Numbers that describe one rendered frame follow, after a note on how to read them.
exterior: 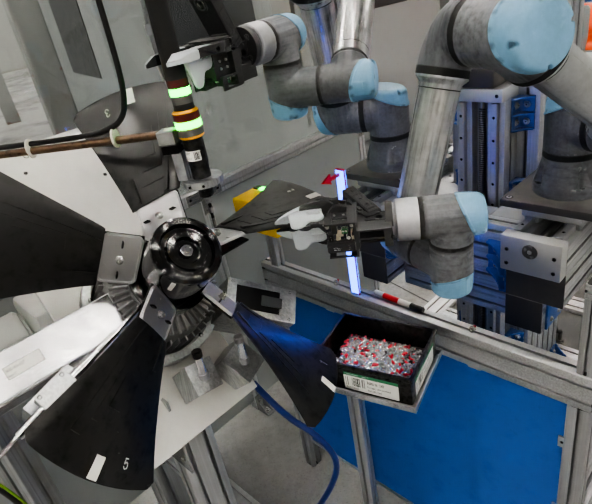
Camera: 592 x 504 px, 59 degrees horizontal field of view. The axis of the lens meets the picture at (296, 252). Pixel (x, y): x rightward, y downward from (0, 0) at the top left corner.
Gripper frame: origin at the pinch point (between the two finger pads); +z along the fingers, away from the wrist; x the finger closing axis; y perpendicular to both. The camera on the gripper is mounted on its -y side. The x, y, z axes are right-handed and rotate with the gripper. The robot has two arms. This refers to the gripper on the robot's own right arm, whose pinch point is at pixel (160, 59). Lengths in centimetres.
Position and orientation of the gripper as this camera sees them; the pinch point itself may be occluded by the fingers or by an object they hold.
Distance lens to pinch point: 87.7
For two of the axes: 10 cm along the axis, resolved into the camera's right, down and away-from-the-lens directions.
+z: -5.6, 4.7, -6.9
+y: 1.6, 8.7, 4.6
